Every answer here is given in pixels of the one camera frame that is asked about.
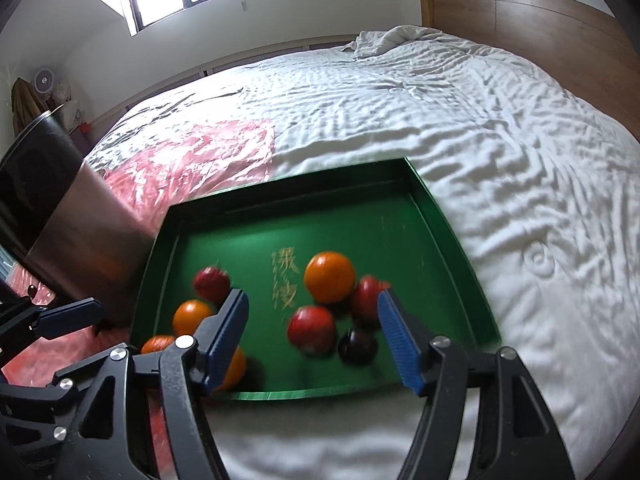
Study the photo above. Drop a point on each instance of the white crumpled blanket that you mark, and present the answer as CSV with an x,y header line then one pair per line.
x,y
390,40

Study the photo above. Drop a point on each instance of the brown hanging clothes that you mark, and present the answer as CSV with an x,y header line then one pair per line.
x,y
25,107

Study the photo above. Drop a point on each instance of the red apple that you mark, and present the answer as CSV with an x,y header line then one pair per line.
x,y
211,284
311,330
365,300

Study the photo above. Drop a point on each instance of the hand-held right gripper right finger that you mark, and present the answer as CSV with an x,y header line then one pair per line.
x,y
395,340

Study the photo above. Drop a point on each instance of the white bag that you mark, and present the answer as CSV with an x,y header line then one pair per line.
x,y
65,105

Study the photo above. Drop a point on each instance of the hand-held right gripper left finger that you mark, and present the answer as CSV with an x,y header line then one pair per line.
x,y
227,340

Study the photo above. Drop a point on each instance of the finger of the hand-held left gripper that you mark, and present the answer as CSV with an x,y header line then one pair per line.
x,y
70,316
35,396

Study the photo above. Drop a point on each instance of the small red object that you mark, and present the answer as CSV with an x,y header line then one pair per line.
x,y
83,128

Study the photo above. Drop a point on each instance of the white fan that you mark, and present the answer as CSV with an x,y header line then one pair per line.
x,y
43,80

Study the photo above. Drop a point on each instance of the stainless steel pot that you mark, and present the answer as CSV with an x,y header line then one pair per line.
x,y
85,230

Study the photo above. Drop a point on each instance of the green tray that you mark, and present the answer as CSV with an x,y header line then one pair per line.
x,y
325,210

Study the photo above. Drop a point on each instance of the wooden headboard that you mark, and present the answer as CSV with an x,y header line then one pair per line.
x,y
525,20

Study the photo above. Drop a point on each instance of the pink plastic sheet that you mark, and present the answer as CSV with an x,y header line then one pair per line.
x,y
200,155

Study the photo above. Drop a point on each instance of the dark purple plum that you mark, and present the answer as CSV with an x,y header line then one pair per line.
x,y
357,347

